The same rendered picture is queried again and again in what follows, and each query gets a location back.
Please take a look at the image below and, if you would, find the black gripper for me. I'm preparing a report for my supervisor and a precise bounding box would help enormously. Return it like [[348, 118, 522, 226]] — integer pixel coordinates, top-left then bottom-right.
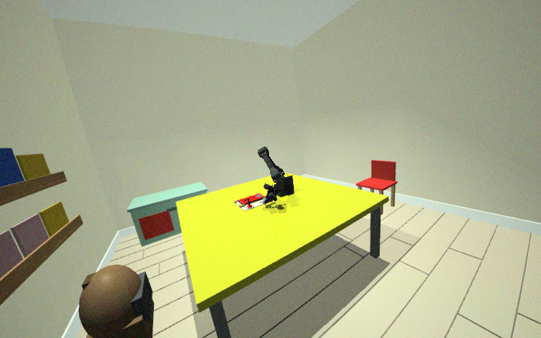
[[264, 184, 281, 204]]

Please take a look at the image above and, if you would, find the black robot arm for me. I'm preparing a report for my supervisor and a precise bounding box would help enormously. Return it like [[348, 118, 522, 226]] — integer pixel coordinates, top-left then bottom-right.
[[258, 146, 286, 192]]

